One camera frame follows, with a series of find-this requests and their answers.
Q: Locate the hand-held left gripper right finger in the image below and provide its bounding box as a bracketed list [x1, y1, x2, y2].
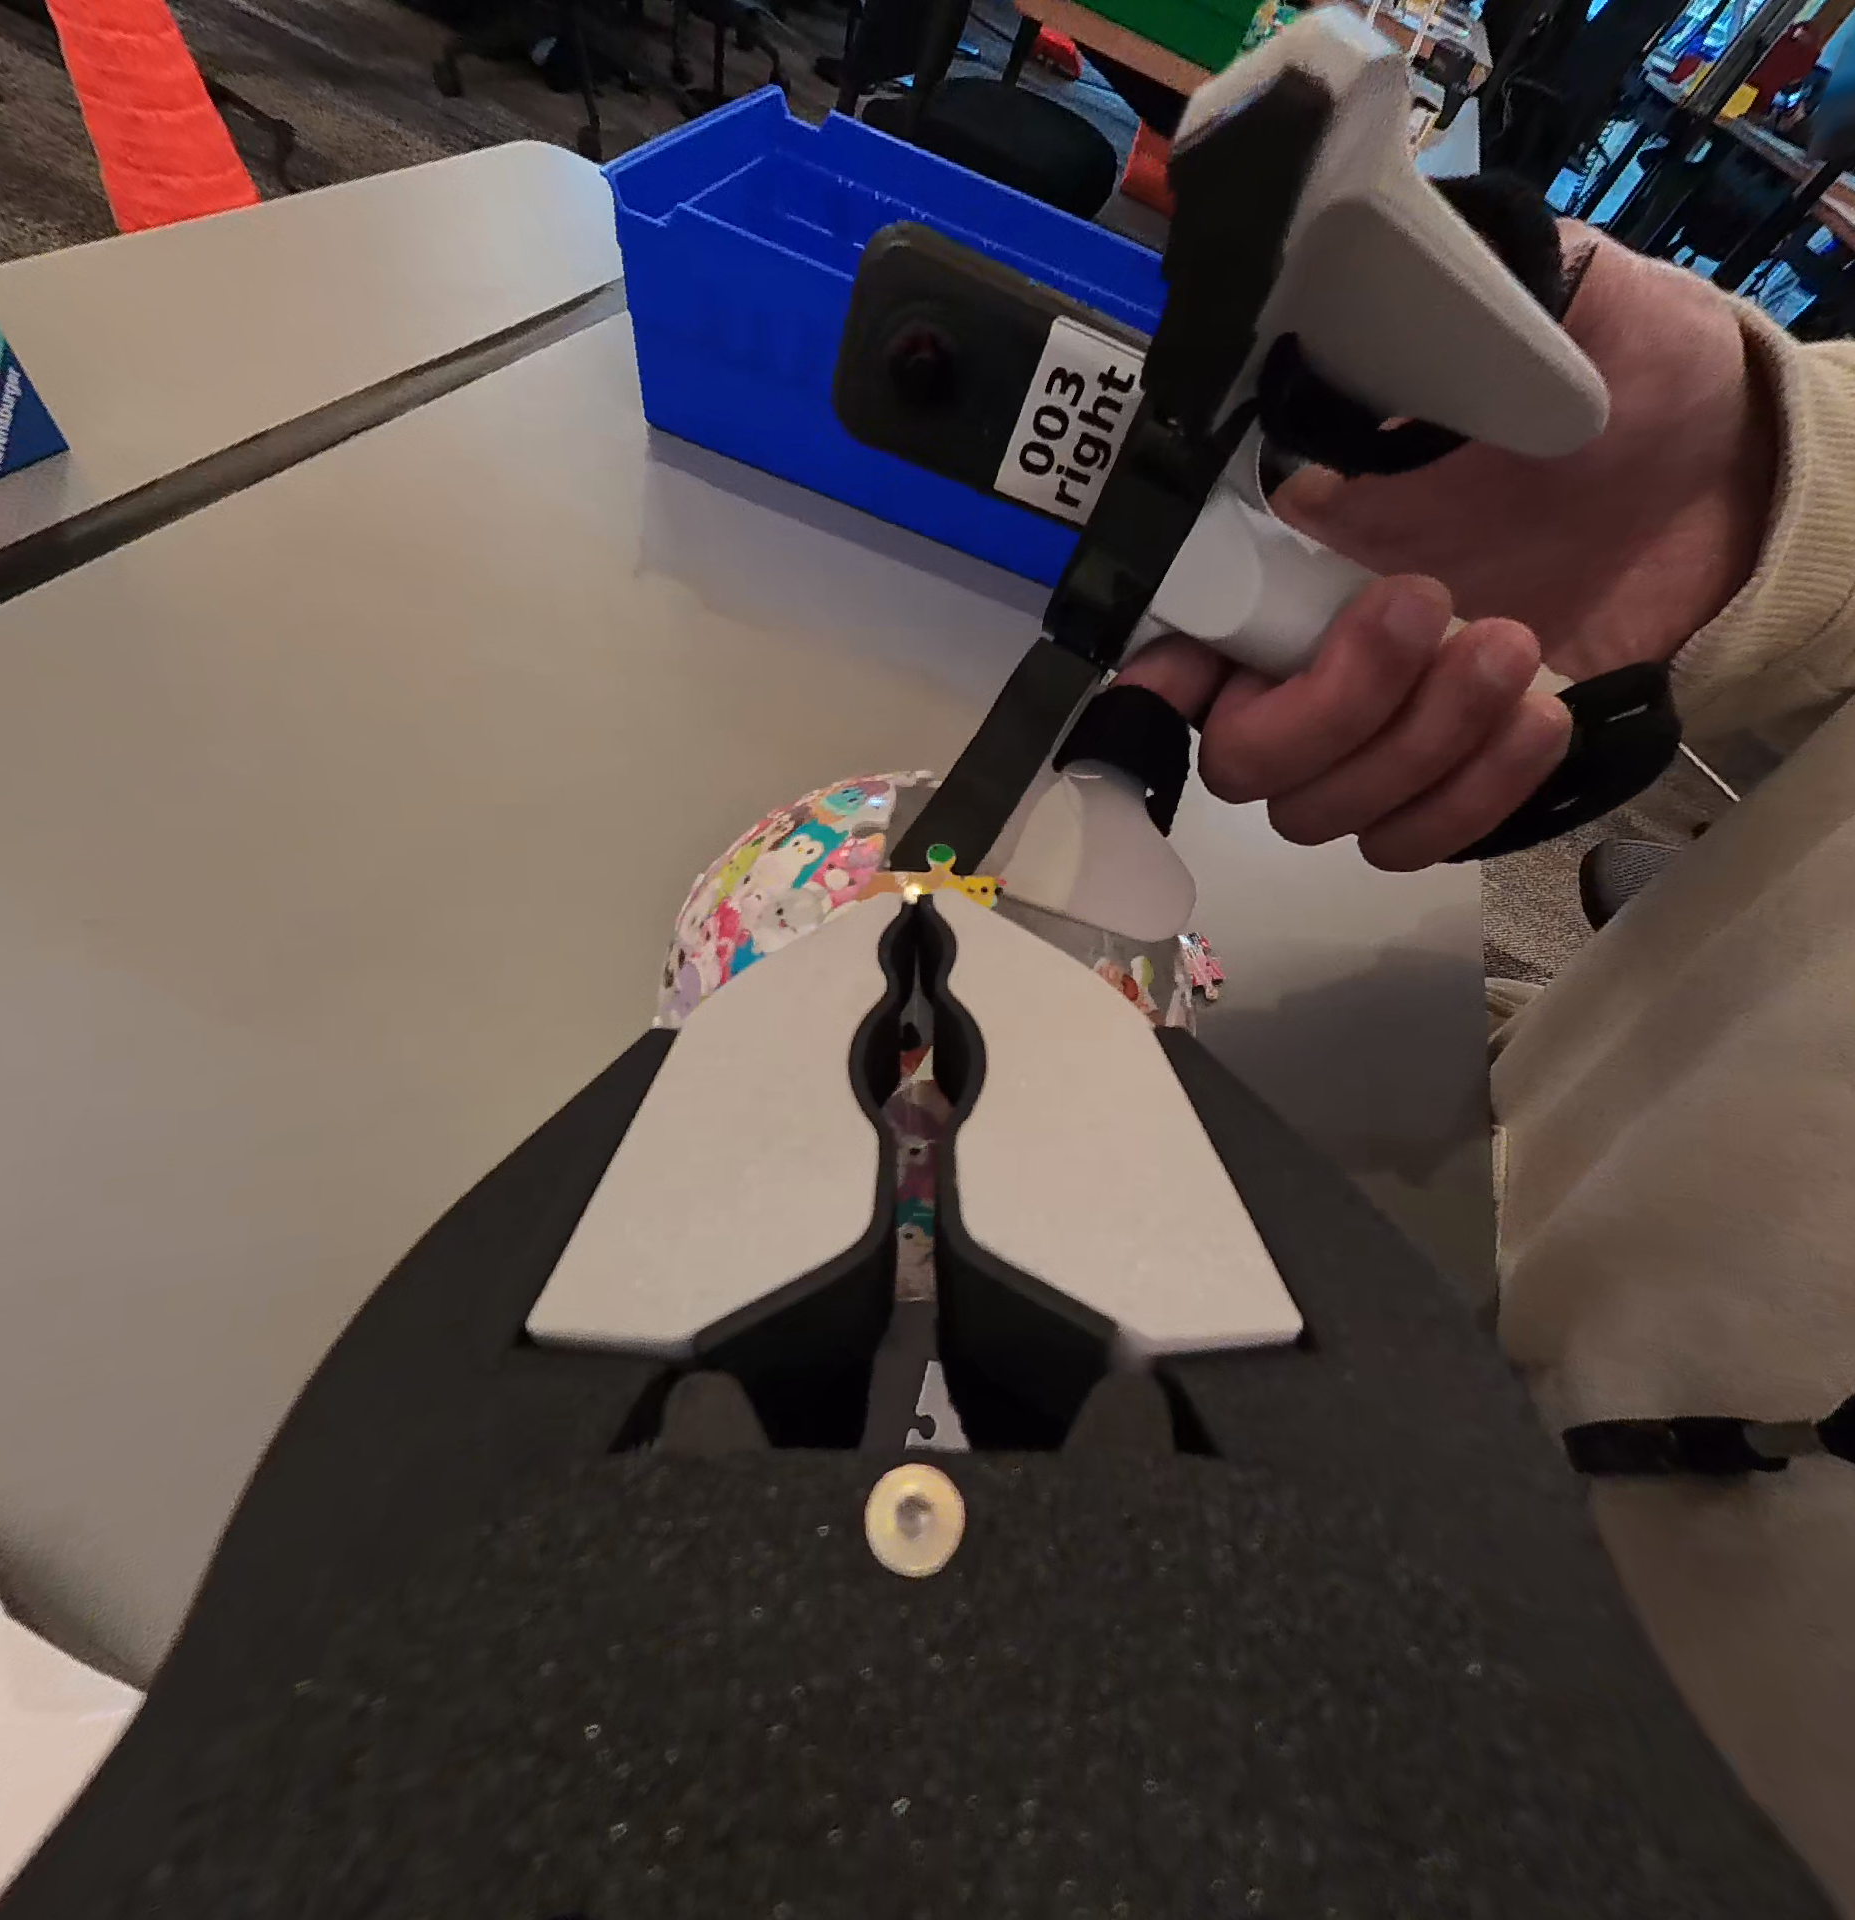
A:
[923, 898, 1307, 1449]

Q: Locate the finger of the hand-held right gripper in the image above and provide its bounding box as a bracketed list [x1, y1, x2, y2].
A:
[1002, 763, 1201, 944]
[893, 632, 1115, 879]

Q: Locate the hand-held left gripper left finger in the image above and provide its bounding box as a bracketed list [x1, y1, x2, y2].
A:
[525, 899, 935, 1449]

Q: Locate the colourful puzzle piece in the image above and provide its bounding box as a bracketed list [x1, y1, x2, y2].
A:
[885, 844, 1006, 914]

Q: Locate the person's right forearm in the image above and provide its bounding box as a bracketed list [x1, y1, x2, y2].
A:
[1662, 300, 1855, 782]

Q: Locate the puzzle box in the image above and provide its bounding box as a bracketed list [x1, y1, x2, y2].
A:
[0, 276, 73, 498]

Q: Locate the person's right hand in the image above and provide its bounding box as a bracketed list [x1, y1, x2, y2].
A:
[1119, 221, 1796, 876]

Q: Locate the green bin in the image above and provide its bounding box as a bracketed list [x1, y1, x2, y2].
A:
[1084, 0, 1275, 74]

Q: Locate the black office chair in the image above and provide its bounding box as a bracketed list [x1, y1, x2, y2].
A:
[827, 0, 1126, 223]

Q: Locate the blue plastic bin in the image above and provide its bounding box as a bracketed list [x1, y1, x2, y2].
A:
[602, 84, 1173, 590]

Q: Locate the grey office chair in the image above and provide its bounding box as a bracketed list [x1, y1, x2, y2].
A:
[1579, 835, 1695, 935]

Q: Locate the person's cream sweater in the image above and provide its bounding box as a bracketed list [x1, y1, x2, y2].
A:
[1481, 661, 1855, 1920]

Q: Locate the white paper sheet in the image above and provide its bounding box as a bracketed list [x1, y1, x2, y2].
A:
[0, 1545, 147, 1920]

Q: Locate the orange cloth strip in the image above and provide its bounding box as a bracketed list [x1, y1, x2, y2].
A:
[44, 0, 263, 237]

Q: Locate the black chest strap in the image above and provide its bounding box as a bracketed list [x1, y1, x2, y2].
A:
[1560, 1376, 1855, 1486]

